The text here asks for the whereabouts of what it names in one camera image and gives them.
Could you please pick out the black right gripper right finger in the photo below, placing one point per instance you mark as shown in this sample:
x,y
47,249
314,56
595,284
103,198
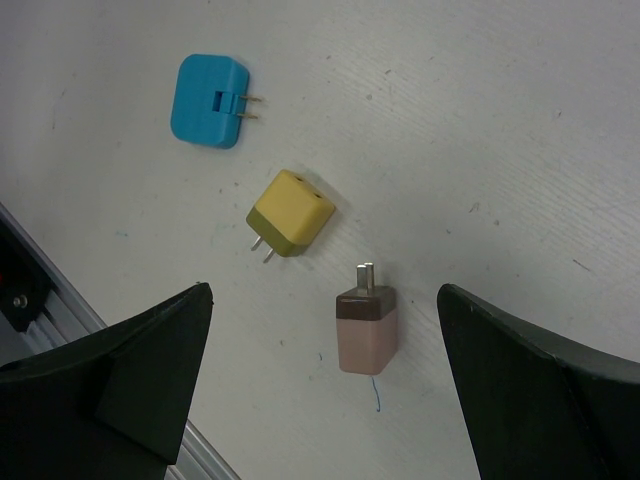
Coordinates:
x,y
538,405

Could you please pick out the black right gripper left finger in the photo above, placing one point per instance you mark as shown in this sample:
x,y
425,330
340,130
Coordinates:
x,y
111,405

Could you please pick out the pink brown plug adapter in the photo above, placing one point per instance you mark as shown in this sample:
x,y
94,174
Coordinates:
x,y
366,324

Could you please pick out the yellow olive plug adapter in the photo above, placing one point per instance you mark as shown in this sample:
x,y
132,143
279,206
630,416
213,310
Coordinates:
x,y
288,215

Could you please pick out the bright blue plug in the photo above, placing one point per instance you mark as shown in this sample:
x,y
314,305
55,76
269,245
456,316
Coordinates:
x,y
210,101

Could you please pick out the aluminium table front rail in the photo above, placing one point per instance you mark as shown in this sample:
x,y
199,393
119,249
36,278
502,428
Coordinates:
x,y
67,317

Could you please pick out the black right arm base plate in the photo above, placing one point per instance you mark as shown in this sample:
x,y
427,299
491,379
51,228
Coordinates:
x,y
24,285

